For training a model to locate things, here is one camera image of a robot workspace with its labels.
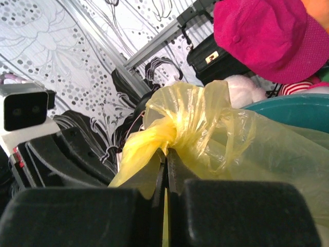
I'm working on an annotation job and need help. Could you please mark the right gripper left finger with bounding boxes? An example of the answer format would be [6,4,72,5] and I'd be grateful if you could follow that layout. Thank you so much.
[1,156,166,246]

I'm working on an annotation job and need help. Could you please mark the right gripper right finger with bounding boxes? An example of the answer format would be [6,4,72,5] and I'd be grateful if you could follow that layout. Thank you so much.
[167,150,321,246]

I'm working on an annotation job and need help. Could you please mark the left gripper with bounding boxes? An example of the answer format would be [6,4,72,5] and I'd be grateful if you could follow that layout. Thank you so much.
[1,127,115,196]

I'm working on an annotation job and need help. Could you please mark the teal trash bin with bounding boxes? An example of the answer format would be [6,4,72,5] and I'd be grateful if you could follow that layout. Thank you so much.
[243,94,329,133]

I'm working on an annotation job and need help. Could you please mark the orange plush toy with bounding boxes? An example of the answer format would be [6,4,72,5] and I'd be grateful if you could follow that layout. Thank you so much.
[301,0,329,32]

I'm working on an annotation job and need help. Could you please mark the white lamb plush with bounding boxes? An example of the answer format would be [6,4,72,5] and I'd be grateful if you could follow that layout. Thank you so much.
[224,75,267,109]

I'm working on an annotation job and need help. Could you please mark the black leather handbag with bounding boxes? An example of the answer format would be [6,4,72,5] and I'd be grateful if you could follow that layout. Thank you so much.
[181,25,250,85]

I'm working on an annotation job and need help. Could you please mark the yellow trash bag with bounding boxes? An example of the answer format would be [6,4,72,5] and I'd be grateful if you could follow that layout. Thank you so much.
[107,80,329,227]

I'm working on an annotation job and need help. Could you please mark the magenta fuzzy bag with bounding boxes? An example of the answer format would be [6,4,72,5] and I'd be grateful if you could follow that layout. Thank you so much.
[213,0,328,84]

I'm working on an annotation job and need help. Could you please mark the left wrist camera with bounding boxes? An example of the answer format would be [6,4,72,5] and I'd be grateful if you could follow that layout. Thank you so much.
[1,82,56,132]

